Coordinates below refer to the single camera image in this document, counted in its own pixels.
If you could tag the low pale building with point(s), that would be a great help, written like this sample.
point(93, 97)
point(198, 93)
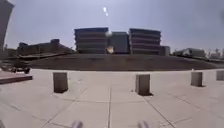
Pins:
point(190, 52)

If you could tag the low dark building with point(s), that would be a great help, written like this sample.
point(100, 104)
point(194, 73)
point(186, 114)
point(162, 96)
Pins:
point(41, 48)

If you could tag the dark grass mound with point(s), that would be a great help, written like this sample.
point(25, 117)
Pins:
point(120, 62)

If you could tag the pale concrete slab plaza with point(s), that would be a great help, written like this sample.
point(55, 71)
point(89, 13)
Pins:
point(110, 100)

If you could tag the large multi-storey building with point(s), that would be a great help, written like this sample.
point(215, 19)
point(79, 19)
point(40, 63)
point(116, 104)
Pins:
point(116, 41)

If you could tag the square concrete bollard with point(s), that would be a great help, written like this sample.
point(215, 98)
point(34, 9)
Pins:
point(196, 79)
point(142, 84)
point(60, 82)
point(220, 75)

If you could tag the dark vehicle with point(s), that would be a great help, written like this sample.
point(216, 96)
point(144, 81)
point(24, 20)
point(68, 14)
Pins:
point(20, 67)

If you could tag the tall building edge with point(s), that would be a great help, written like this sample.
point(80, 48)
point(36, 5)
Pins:
point(4, 23)

